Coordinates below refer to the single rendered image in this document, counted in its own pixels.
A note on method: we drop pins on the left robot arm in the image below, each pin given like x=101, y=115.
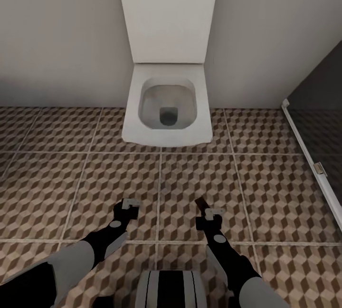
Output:
x=46, y=282

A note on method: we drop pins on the robot trunk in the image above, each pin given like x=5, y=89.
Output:
x=171, y=289

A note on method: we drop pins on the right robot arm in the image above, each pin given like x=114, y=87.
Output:
x=250, y=290

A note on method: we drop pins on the toilet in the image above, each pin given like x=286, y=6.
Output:
x=168, y=102

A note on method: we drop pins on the mousetrap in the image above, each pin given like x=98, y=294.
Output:
x=201, y=203

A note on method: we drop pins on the door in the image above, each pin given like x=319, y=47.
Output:
x=315, y=107

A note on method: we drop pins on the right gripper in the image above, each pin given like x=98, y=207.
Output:
x=203, y=224

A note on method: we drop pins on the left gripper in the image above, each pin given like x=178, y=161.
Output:
x=131, y=213

